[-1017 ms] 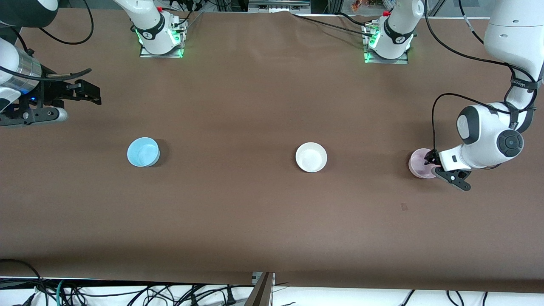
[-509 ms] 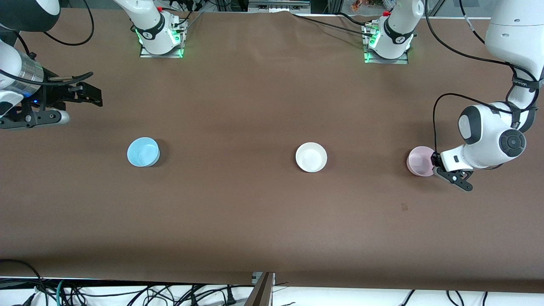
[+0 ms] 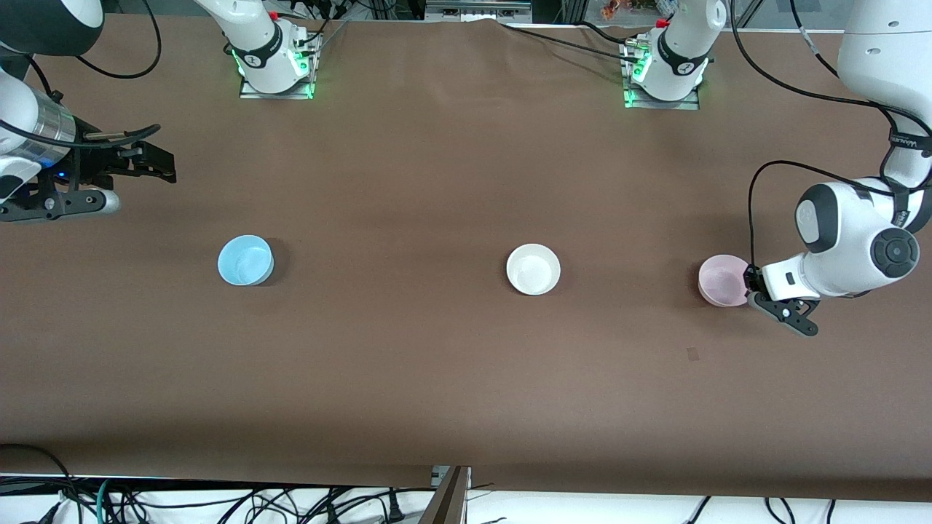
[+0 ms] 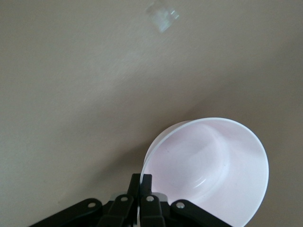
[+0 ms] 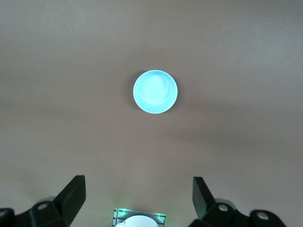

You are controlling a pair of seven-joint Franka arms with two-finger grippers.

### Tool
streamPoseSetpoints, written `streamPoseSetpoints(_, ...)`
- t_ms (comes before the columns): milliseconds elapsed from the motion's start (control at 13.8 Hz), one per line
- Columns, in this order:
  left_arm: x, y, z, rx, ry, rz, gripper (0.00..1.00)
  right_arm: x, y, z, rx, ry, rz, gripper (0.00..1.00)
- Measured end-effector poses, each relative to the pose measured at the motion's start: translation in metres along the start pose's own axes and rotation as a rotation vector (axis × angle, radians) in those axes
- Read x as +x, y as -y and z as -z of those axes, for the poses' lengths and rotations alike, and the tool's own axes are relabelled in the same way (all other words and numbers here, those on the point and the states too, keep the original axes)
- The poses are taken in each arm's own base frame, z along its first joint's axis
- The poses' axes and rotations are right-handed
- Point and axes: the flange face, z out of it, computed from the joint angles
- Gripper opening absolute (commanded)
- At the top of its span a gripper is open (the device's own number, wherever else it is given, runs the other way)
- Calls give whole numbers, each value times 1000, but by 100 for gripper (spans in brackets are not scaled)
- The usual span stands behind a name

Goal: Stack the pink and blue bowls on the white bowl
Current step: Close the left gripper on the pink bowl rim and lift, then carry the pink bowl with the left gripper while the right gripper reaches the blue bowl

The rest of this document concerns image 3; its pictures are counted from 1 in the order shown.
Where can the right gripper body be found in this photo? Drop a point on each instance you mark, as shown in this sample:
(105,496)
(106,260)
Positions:
(102,162)

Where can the pink bowl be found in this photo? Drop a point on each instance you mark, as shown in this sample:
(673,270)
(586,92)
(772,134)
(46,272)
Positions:
(721,284)

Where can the blue bowl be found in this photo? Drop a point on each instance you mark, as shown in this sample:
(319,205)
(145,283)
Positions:
(244,260)

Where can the white bowl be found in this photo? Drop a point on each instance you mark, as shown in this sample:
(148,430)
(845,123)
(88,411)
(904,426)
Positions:
(533,269)

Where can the orange toy figure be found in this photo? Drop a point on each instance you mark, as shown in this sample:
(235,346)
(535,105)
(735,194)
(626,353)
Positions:
(615,9)

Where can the brown table cover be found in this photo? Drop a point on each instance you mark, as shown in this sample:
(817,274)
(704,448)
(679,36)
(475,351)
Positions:
(437,378)

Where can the grey power strip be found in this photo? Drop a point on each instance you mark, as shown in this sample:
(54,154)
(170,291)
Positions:
(477,9)

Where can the grey metal beam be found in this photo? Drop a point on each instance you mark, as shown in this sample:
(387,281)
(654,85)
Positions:
(448,502)

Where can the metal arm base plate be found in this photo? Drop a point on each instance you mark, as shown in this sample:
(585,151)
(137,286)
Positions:
(291,89)
(692,103)

